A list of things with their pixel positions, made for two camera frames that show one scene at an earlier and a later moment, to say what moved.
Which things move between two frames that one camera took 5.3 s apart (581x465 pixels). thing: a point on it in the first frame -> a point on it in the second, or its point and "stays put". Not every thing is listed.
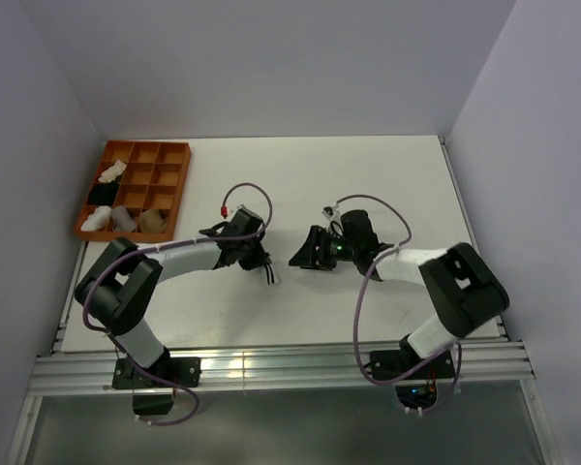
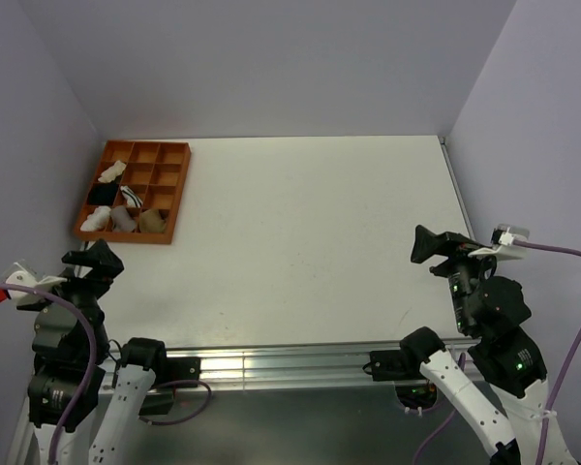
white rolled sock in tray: [99, 220] stays put
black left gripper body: [252, 255] -> [85, 291]
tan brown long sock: [151, 221] stays put
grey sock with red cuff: [121, 220] stays put
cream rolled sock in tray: [112, 172] stays put
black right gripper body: [332, 249] -> [461, 270]
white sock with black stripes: [270, 275] -> [133, 201]
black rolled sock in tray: [104, 193] stays put
